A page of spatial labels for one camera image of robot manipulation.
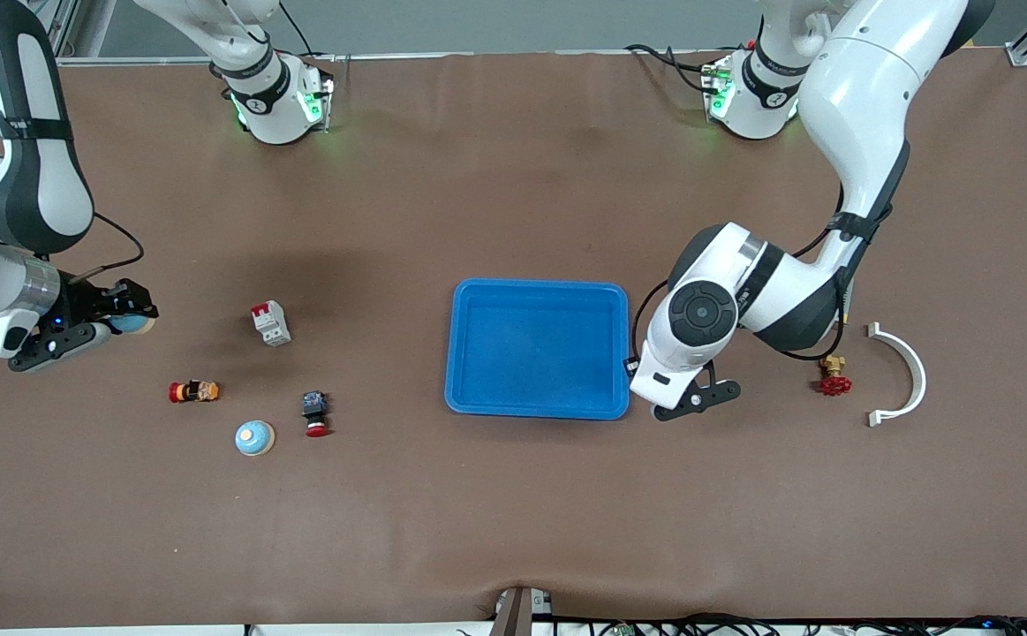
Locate black arm base cable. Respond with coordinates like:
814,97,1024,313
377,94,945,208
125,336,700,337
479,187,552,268
279,0,337,63
624,42,721,94

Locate blue plastic tray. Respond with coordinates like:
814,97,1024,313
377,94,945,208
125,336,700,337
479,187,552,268
444,279,631,421

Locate red emergency stop button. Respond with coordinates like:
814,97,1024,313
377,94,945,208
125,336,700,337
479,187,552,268
301,390,331,439

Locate black right arm base cable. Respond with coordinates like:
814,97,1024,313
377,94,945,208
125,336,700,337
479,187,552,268
279,0,337,63

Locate brown table cover sheet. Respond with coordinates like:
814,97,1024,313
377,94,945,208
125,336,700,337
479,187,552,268
0,49,1027,630

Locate orange red push button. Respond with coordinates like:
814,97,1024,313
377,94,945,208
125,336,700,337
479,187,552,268
168,380,222,405

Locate grey metal table bracket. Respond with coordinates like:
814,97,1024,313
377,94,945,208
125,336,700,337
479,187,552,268
488,586,556,636

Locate white curved plastic bracket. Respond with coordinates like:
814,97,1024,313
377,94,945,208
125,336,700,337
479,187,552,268
866,322,927,428

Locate brass valve red handle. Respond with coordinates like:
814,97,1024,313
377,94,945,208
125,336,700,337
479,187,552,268
816,353,853,398

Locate white red circuit breaker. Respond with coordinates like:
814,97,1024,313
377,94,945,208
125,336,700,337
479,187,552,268
251,300,292,347

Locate black left arm base cable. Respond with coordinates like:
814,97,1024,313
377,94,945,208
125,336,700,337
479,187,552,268
624,42,721,94

